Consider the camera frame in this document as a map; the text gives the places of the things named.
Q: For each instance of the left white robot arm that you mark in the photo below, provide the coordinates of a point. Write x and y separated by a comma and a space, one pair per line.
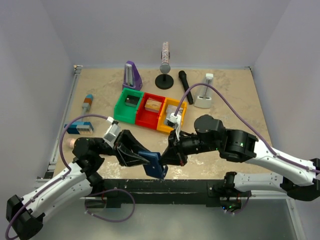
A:
27, 214

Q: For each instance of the black handheld microphone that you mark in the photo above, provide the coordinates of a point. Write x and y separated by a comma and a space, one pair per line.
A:
183, 78

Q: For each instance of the green plastic bin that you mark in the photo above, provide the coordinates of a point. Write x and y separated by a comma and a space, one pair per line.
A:
124, 113

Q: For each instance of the glitter microphone on stand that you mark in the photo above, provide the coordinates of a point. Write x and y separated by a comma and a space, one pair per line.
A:
165, 58

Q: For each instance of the orange card stack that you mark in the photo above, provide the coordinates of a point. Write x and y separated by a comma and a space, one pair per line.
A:
152, 105

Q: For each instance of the red plastic bin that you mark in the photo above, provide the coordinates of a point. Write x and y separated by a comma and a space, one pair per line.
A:
148, 118

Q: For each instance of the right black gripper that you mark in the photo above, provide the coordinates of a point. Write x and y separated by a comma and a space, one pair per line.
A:
174, 153

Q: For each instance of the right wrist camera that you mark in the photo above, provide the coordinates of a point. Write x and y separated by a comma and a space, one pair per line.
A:
174, 121

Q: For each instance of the black card stack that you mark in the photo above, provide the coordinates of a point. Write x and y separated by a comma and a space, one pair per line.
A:
132, 101

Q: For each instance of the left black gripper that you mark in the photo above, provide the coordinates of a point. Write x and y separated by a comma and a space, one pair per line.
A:
126, 138

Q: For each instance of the yellow plastic bin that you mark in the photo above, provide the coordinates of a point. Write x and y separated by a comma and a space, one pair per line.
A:
162, 126

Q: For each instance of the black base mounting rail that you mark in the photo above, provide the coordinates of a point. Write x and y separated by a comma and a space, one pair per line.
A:
206, 192

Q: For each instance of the black round microphone stand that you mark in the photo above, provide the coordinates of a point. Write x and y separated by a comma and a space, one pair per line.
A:
164, 81

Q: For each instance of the blue toy block hammer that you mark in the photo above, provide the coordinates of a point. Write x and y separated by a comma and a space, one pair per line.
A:
82, 127

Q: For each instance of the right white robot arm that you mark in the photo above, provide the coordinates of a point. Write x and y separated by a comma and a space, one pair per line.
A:
295, 177

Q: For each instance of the navy blue card holder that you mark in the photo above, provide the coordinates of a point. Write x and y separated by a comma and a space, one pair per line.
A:
154, 169

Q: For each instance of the white metronome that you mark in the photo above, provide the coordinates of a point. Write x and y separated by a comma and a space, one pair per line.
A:
203, 97

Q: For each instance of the purple metronome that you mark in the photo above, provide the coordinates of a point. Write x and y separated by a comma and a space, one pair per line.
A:
132, 79

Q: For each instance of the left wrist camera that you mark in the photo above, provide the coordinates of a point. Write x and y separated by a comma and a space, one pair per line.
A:
112, 132

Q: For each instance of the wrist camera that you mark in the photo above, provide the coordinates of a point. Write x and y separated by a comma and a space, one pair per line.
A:
112, 132
174, 121

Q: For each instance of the white card stack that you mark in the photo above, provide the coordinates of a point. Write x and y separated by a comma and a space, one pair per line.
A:
170, 109

